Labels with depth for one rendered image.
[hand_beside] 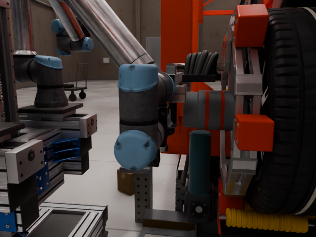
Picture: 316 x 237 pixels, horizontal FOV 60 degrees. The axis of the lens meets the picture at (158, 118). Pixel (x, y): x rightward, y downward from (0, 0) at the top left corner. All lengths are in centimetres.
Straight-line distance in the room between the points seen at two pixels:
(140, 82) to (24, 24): 103
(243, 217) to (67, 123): 83
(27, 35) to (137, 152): 106
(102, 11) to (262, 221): 77
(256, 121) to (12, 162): 64
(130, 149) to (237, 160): 35
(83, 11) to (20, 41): 80
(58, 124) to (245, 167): 87
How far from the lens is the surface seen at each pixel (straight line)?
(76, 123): 128
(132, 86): 49
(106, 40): 65
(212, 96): 94
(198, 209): 142
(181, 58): 146
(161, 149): 83
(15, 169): 85
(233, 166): 76
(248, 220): 97
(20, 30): 145
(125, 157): 50
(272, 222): 99
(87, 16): 67
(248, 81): 72
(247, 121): 64
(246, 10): 79
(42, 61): 133
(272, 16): 84
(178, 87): 79
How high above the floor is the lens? 100
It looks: 11 degrees down
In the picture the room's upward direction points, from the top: straight up
